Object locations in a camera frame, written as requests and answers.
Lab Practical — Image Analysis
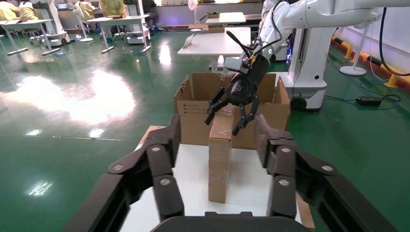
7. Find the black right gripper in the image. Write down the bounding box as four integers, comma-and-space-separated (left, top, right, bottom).
205, 53, 272, 137

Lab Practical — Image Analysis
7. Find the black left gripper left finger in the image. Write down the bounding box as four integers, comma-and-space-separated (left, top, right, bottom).
64, 114, 186, 232

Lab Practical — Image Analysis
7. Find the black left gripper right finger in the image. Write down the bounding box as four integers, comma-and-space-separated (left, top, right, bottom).
254, 115, 398, 232

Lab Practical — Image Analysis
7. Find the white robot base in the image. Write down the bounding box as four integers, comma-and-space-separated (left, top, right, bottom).
125, 25, 151, 45

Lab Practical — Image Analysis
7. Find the big open cardboard box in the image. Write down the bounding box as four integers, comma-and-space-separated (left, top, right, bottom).
174, 72, 292, 151

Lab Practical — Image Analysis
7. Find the flat cardboard box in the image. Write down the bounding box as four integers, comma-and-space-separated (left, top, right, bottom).
188, 23, 226, 35

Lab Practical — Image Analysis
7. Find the white robot torso and base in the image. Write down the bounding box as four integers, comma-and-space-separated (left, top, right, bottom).
274, 27, 328, 112

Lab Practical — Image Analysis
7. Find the small white table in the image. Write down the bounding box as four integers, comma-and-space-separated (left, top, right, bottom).
205, 12, 248, 28

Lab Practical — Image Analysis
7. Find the black power adapter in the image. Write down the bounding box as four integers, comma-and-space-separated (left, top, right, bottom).
355, 95, 384, 108

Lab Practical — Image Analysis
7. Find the white pole stand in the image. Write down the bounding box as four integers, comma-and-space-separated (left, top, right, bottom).
338, 22, 372, 77

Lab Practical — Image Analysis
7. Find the person in dark clothes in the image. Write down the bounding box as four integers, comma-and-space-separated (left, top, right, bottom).
141, 0, 160, 30

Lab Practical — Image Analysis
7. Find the white round-base stand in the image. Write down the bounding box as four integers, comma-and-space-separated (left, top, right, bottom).
75, 13, 94, 44

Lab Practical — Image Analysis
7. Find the person in yellow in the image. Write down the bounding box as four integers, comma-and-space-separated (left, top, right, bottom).
0, 0, 21, 22
98, 0, 128, 17
74, 0, 97, 22
18, 0, 40, 21

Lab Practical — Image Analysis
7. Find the white wheeled robot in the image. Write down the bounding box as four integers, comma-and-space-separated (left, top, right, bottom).
30, 0, 72, 48

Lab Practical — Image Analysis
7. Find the long white work table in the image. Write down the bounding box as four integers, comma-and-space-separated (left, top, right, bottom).
0, 18, 54, 58

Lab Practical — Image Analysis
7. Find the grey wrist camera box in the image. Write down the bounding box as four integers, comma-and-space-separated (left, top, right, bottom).
223, 57, 254, 75

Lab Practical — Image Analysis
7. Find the thick black sleeved cable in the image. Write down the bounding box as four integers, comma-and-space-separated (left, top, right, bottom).
226, 30, 254, 60

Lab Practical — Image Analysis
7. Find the white pedestal fan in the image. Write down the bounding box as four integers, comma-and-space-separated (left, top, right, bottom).
187, 0, 202, 33

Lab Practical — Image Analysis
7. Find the yellow black guard rail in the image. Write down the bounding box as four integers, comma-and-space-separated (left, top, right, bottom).
331, 36, 410, 89

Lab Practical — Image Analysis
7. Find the hanging black cable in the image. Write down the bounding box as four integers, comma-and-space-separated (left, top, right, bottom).
379, 7, 410, 78

